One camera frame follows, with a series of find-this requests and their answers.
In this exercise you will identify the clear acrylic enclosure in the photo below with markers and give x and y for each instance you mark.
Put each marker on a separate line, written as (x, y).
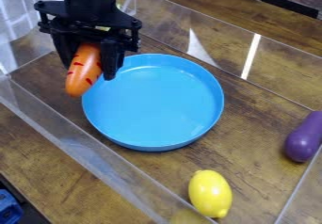
(82, 180)

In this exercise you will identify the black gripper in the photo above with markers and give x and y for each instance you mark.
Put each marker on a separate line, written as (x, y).
(76, 20)

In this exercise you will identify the yellow toy lemon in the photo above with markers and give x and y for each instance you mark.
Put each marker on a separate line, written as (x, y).
(209, 193)

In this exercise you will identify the blue round plate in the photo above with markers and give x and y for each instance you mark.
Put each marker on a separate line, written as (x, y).
(160, 104)

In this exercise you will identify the purple toy eggplant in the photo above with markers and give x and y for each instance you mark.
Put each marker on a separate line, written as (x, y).
(304, 138)

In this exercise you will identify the blue object at corner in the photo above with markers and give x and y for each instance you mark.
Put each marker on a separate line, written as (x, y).
(10, 211)

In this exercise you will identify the orange toy carrot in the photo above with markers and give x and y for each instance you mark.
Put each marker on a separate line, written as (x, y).
(84, 69)

